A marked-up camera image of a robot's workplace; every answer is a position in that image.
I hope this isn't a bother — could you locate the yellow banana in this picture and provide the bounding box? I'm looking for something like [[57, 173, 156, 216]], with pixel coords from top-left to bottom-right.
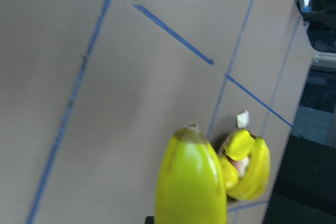
[[227, 137, 270, 200], [154, 123, 227, 223], [224, 129, 255, 161]]

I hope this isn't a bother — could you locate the woven brown basket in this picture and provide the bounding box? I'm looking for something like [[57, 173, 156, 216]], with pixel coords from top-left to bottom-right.
[[215, 128, 258, 205]]

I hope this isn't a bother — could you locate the small paper tag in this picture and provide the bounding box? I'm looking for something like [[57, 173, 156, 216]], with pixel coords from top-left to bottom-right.
[[236, 110, 249, 129]]

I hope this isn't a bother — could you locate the pink white apple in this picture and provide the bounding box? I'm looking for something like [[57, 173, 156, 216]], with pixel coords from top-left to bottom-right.
[[230, 156, 250, 178]]

